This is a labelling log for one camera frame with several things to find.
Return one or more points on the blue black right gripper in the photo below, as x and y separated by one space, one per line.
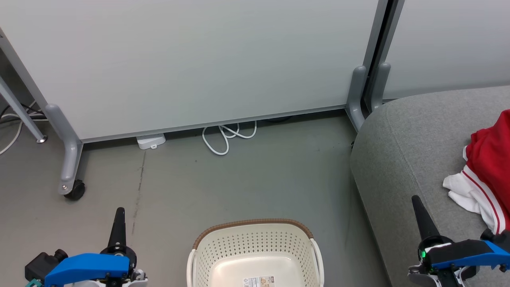
466 253

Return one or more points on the grey partition foot with caster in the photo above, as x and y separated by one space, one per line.
71 155

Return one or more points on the red and white garment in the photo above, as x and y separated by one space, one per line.
490 159

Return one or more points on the grey metal table leg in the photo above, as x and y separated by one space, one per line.
20 109

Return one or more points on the narrow white partition panel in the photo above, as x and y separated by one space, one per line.
450 40

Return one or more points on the grey fabric sofa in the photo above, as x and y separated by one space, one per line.
398 159

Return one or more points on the wide white partition panel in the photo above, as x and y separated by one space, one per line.
179 59

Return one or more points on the teal left camera connector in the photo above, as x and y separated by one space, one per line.
34 283

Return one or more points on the basket label sticker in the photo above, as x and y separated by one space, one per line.
258 282

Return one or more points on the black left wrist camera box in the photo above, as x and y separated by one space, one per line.
42 263

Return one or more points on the white power adapter box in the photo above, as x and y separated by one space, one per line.
150 140

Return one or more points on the black caster wheel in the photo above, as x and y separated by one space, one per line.
76 191

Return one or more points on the cream perforated laundry basket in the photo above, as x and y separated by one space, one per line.
255 247

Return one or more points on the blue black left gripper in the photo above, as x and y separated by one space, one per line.
87 267

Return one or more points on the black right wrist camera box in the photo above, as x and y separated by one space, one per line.
498 237

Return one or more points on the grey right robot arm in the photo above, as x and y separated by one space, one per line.
418 278

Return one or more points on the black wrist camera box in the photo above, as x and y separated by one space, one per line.
498 237
42 263

